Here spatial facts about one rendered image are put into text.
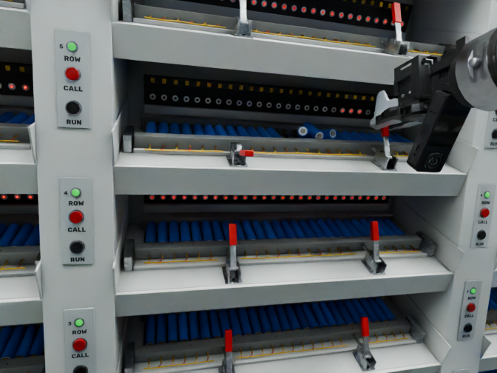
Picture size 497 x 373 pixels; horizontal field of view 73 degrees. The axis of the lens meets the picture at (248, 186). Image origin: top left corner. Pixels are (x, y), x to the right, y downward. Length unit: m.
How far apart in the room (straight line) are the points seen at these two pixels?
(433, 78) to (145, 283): 0.52
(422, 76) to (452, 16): 0.29
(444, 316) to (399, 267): 0.15
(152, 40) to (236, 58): 0.12
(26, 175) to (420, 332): 0.76
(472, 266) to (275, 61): 0.54
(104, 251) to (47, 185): 0.12
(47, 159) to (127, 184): 0.10
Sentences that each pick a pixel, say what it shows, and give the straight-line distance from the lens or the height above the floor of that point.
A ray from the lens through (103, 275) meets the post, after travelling 0.54.
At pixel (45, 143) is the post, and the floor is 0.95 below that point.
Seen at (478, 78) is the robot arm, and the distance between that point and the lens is 0.47.
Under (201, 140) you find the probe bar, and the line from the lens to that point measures 0.55.
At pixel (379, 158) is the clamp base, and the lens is 0.64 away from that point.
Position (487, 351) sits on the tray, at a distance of 0.93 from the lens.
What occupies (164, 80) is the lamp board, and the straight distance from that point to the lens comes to 0.66.
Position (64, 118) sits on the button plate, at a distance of 0.51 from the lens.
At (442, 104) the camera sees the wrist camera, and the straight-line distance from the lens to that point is 0.51.
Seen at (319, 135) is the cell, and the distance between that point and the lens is 0.63.
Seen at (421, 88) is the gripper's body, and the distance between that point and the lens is 0.54.
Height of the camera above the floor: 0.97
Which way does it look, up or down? 8 degrees down
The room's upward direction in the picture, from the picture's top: 3 degrees clockwise
